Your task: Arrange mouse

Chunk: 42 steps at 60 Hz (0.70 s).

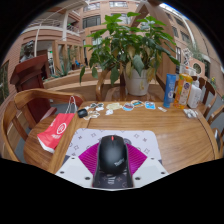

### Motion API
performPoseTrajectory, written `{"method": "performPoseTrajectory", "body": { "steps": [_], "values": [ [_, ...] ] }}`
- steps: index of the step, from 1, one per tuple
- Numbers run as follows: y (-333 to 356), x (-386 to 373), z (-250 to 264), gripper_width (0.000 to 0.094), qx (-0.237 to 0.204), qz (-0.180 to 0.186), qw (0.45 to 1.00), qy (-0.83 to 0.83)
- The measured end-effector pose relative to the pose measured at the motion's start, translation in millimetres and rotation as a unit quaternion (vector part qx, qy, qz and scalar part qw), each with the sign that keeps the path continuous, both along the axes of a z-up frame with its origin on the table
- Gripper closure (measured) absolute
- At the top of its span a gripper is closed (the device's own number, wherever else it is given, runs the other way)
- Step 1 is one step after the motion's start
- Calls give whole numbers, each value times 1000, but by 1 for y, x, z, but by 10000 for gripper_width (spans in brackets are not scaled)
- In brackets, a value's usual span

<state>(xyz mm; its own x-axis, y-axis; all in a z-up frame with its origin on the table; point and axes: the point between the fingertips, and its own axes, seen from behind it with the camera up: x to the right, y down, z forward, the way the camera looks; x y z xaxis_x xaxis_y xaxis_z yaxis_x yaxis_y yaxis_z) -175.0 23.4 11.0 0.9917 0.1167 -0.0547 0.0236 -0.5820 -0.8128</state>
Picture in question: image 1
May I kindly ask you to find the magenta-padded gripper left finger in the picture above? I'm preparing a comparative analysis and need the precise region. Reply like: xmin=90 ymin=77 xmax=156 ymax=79
xmin=54 ymin=143 xmax=101 ymax=189

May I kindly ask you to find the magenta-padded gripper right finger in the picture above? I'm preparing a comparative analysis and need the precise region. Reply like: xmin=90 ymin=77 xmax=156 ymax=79
xmin=125 ymin=143 xmax=170 ymax=189

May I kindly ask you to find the black computer mouse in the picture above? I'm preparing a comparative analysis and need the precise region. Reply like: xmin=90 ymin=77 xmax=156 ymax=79
xmin=97 ymin=134 xmax=129 ymax=176

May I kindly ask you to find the grey white printed mouse pad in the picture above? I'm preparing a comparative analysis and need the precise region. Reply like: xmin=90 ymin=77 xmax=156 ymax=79
xmin=63 ymin=128 xmax=163 ymax=189

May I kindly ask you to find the red paper bag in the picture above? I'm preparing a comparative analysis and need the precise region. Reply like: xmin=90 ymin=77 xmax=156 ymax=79
xmin=36 ymin=95 xmax=79 ymax=154

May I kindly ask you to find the small black round object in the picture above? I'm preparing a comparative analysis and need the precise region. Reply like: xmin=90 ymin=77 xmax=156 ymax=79
xmin=77 ymin=108 xmax=89 ymax=119

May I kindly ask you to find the blue printed sticker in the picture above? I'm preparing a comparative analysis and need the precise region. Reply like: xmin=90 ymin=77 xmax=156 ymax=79
xmin=144 ymin=101 xmax=157 ymax=111

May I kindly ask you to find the white packet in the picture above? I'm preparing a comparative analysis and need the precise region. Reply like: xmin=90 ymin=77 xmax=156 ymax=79
xmin=182 ymin=108 xmax=199 ymax=119

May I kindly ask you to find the blue tube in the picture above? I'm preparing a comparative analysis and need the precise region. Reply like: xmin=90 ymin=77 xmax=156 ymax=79
xmin=162 ymin=73 xmax=177 ymax=109

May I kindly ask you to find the white pump bottle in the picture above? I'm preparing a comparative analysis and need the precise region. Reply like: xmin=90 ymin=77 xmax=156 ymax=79
xmin=187 ymin=75 xmax=203 ymax=109

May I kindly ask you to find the yellow liquid bottle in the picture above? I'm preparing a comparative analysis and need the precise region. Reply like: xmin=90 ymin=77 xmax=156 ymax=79
xmin=173 ymin=68 xmax=194 ymax=110

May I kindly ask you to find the spiky agave plant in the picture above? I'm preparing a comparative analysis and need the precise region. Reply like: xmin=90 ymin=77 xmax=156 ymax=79
xmin=54 ymin=61 xmax=73 ymax=79

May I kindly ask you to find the white outdoor sculpture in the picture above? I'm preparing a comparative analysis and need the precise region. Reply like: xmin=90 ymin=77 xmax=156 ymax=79
xmin=181 ymin=47 xmax=194 ymax=69

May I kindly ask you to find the green plant in white pot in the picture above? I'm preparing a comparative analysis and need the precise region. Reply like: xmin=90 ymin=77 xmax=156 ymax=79
xmin=79 ymin=12 xmax=181 ymax=97

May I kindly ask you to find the dark bronze bust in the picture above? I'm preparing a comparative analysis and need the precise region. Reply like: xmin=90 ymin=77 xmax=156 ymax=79
xmin=19 ymin=40 xmax=35 ymax=63

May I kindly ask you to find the dark red wooden pedestal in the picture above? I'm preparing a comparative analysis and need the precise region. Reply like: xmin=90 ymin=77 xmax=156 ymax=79
xmin=9 ymin=54 xmax=58 ymax=129

